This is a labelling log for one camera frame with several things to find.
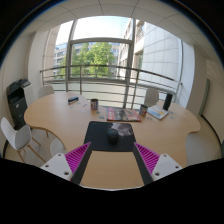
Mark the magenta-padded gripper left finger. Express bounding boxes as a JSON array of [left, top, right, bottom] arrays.
[[40, 142, 94, 186]]

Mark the white chair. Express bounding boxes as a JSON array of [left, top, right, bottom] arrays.
[[49, 137, 69, 158], [143, 87, 160, 108], [0, 116, 46, 164], [37, 85, 55, 100]]

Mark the black computer mouse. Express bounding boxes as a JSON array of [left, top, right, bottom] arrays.
[[106, 127, 121, 145]]

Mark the grey metal balcony railing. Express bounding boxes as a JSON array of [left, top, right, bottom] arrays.
[[39, 64, 183, 109]]

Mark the small black and blue box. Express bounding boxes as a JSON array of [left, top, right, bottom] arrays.
[[67, 96, 80, 106]]

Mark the black cylindrical speaker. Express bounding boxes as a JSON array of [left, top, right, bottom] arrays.
[[162, 92, 174, 112]]

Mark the black and white printer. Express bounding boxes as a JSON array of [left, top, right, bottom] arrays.
[[6, 77, 33, 130]]

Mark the black mouse pad with print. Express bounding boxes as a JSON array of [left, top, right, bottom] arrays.
[[83, 121, 137, 153]]

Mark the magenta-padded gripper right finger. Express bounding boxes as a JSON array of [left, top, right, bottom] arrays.
[[133, 142, 184, 186]]

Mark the red and blue magazine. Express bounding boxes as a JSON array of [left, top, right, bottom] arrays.
[[106, 106, 142, 123]]

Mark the light blue booklet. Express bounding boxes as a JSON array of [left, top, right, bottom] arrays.
[[146, 104, 170, 121]]

